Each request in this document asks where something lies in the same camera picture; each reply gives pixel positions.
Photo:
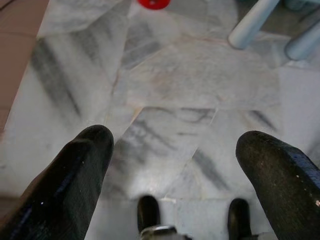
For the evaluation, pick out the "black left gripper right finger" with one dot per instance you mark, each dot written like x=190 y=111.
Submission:
x=280 y=180

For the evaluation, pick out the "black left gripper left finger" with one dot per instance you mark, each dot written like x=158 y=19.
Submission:
x=62 y=190

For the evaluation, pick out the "pale table leg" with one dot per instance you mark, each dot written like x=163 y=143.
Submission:
x=250 y=25
x=303 y=43

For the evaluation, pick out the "red round disc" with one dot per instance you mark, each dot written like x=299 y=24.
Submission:
x=153 y=3

